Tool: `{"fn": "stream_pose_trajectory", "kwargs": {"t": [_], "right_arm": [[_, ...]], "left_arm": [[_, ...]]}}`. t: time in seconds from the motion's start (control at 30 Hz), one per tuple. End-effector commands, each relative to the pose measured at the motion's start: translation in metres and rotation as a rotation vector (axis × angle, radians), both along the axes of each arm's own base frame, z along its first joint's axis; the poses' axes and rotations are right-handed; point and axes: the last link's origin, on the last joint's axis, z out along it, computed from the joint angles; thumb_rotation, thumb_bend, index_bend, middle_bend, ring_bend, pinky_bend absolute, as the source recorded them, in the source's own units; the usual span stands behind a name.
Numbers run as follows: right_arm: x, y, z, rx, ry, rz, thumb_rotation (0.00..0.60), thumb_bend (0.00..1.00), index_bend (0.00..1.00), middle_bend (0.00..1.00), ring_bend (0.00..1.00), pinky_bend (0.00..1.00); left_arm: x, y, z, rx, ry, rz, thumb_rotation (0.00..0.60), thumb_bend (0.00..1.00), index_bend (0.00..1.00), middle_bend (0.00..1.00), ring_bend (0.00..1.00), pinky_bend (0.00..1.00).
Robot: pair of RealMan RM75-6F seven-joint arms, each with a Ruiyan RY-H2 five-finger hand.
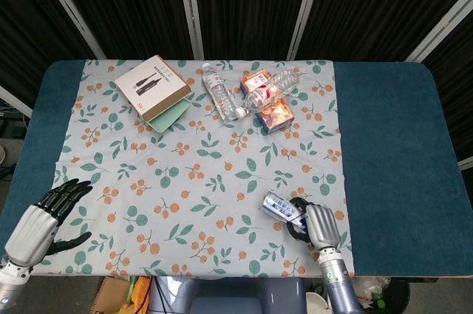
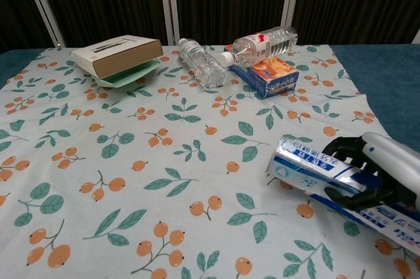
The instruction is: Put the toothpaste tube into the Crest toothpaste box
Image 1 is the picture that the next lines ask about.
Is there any blue orange carton box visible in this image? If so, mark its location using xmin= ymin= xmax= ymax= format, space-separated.
xmin=239 ymin=69 xmax=296 ymax=134

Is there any floral printed tablecloth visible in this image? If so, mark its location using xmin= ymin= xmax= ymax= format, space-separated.
xmin=30 ymin=58 xmax=355 ymax=280

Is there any flat mint green box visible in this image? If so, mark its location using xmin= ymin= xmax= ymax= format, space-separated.
xmin=141 ymin=97 xmax=194 ymax=134

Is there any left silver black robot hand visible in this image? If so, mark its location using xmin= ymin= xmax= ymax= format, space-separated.
xmin=4 ymin=178 xmax=94 ymax=269

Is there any white brown cable box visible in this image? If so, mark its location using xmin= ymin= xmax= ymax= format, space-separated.
xmin=114 ymin=55 xmax=194 ymax=123

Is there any black waste bin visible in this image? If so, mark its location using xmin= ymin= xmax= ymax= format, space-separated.
xmin=353 ymin=276 xmax=412 ymax=314

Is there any white screen frame post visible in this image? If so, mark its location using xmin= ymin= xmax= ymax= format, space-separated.
xmin=174 ymin=0 xmax=206 ymax=61
xmin=404 ymin=0 xmax=473 ymax=63
xmin=285 ymin=0 xmax=327 ymax=61
xmin=31 ymin=0 xmax=109 ymax=61
xmin=0 ymin=86 xmax=34 ymax=118

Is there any clear bottle white label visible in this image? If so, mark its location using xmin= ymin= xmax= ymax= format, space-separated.
xmin=201 ymin=62 xmax=248 ymax=122

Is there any teal fabric table cover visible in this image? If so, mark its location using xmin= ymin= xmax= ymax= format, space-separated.
xmin=0 ymin=59 xmax=473 ymax=279

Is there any clear bottle red label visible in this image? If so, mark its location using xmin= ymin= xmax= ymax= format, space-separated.
xmin=243 ymin=66 xmax=302 ymax=114

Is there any blue white snack packet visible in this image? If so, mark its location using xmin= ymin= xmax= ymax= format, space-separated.
xmin=259 ymin=191 xmax=308 ymax=229

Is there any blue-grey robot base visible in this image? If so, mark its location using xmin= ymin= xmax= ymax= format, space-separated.
xmin=147 ymin=274 xmax=308 ymax=314

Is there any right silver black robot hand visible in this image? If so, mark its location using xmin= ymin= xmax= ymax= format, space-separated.
xmin=287 ymin=197 xmax=342 ymax=252

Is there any orange green bag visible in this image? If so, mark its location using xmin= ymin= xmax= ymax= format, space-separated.
xmin=124 ymin=276 xmax=153 ymax=314

